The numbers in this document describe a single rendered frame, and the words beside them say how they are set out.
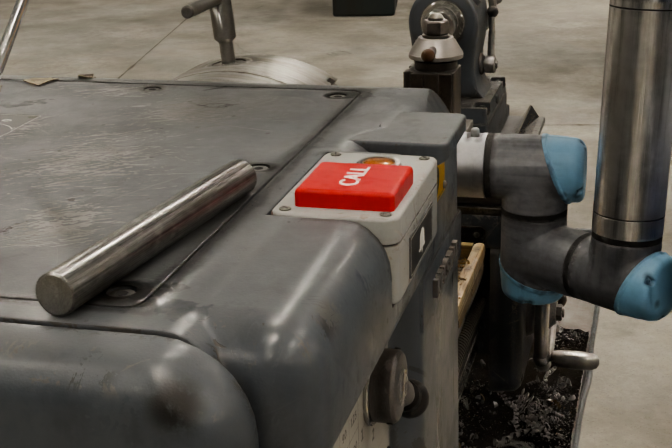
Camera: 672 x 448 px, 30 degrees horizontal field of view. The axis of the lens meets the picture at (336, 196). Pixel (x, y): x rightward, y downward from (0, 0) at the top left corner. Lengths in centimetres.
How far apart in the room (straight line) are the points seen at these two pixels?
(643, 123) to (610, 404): 202
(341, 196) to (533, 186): 70
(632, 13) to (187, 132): 55
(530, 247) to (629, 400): 192
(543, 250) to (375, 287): 75
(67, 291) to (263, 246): 13
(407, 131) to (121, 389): 40
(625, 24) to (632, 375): 222
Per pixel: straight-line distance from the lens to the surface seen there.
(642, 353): 358
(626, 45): 131
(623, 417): 323
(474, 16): 234
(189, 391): 56
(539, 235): 143
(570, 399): 209
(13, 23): 97
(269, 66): 123
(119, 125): 95
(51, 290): 60
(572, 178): 140
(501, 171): 141
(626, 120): 132
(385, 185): 73
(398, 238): 72
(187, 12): 115
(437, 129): 90
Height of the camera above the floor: 148
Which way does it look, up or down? 18 degrees down
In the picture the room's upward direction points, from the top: 2 degrees counter-clockwise
